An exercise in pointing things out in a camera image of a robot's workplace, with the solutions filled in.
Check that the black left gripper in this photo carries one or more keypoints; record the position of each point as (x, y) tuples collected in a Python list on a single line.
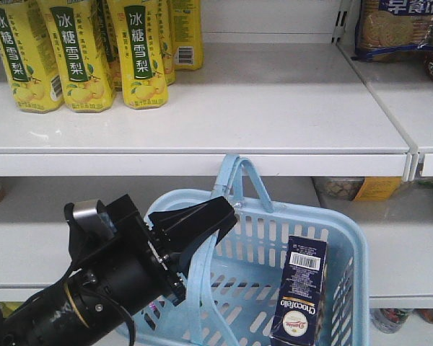
[(112, 280)]

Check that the light blue plastic shopping basket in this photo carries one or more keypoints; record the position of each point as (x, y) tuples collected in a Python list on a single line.
[(234, 284)]

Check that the dark blue Chocofiello cookie box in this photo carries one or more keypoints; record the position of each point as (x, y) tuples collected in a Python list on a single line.
[(300, 306)]

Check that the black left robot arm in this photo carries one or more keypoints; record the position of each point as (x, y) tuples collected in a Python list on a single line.
[(47, 318)]

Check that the yellow cracker package below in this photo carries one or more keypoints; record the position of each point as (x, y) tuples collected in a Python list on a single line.
[(359, 188)]

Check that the white snack shelving unit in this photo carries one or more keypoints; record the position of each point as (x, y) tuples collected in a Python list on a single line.
[(273, 89)]

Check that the yellow pear drink bottle right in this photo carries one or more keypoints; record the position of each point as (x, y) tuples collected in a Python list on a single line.
[(143, 79)]

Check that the yellow pear drink bottle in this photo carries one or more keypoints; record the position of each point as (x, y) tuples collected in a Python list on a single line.
[(28, 57), (143, 79), (187, 38), (80, 54)]

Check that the yellow pear drink bottle back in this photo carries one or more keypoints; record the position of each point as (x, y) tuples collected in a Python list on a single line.
[(187, 38)]

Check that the yellow pear drink bottle middle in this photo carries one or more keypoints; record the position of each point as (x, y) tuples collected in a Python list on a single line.
[(80, 54)]

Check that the yellow pear drink bottle left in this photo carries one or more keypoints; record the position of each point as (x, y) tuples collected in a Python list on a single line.
[(28, 57)]

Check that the blue breakfast biscuit pack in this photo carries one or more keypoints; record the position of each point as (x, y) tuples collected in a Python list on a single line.
[(393, 30)]

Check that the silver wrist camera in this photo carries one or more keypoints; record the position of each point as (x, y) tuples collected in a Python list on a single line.
[(90, 218)]

